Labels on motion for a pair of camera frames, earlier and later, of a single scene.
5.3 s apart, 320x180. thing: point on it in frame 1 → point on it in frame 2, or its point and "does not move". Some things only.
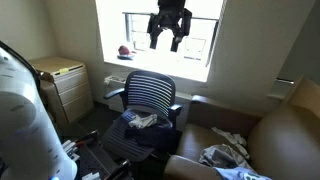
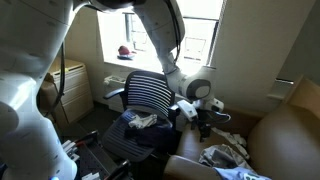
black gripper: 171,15 → 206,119
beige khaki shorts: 219,156 does not move
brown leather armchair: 282,140 does not move
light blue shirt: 239,173 does not move
